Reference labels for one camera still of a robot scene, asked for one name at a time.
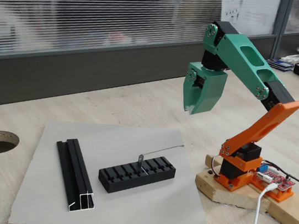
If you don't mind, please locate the tricolour servo cable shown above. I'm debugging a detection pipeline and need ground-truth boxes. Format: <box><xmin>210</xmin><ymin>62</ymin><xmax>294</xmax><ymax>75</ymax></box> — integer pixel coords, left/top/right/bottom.
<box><xmin>209</xmin><ymin>153</ymin><xmax>221</xmax><ymax>178</ymax></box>

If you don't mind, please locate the white paper sheet on window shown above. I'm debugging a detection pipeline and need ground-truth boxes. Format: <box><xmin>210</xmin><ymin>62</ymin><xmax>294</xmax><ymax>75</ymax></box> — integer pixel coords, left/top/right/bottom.
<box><xmin>218</xmin><ymin>0</ymin><xmax>282</xmax><ymax>32</ymax></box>

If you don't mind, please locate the grey board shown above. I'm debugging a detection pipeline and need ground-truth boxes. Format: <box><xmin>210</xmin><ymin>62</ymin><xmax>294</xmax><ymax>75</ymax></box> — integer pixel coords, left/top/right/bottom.
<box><xmin>8</xmin><ymin>107</ymin><xmax>225</xmax><ymax>224</ymax></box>

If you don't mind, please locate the small white plastic bag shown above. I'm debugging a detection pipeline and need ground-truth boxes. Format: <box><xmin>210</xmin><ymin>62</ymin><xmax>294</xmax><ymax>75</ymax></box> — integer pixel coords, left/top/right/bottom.
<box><xmin>280</xmin><ymin>52</ymin><xmax>299</xmax><ymax>65</ymax></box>

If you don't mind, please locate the red controller board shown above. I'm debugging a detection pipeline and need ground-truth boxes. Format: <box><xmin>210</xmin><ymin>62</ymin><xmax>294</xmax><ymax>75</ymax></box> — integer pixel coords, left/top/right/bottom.
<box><xmin>252</xmin><ymin>162</ymin><xmax>297</xmax><ymax>194</ymax></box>

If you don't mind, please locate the light wooden base block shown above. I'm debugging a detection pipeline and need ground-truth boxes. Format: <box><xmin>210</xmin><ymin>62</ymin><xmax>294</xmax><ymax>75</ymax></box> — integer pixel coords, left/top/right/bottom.
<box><xmin>192</xmin><ymin>152</ymin><xmax>277</xmax><ymax>214</ymax></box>

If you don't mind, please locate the small metal bracket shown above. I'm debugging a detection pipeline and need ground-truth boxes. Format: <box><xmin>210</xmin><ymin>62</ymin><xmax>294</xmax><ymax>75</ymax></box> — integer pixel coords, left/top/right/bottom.
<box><xmin>137</xmin><ymin>154</ymin><xmax>146</xmax><ymax>172</ymax></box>

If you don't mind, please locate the black power cable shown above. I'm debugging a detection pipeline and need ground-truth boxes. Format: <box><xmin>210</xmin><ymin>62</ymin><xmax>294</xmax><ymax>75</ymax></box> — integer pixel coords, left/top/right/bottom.
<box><xmin>260</xmin><ymin>160</ymin><xmax>299</xmax><ymax>195</ymax></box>

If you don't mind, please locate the black aluminium profile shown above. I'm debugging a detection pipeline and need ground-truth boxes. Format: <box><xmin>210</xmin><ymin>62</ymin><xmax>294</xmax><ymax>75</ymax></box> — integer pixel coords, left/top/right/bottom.
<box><xmin>47</xmin><ymin>136</ymin><xmax>104</xmax><ymax>216</ymax></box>

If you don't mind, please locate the white USB cable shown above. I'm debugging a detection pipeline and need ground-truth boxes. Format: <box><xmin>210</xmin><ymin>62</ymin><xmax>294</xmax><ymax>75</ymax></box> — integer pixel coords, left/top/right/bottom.
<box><xmin>254</xmin><ymin>180</ymin><xmax>278</xmax><ymax>224</ymax></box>

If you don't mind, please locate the stack of blue cards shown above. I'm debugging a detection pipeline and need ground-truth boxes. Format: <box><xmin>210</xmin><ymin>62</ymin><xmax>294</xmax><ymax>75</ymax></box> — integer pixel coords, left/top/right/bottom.
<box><xmin>264</xmin><ymin>57</ymin><xmax>296</xmax><ymax>73</ymax></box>

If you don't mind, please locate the black slotted block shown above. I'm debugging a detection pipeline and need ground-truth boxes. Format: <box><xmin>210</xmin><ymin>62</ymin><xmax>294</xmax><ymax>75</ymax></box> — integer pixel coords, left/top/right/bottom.
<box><xmin>95</xmin><ymin>148</ymin><xmax>178</xmax><ymax>202</ymax></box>

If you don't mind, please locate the grey window frame post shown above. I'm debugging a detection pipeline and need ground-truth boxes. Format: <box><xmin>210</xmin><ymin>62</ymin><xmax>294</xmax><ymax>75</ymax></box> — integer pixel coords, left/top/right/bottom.
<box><xmin>269</xmin><ymin>0</ymin><xmax>293</xmax><ymax>61</ymax></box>

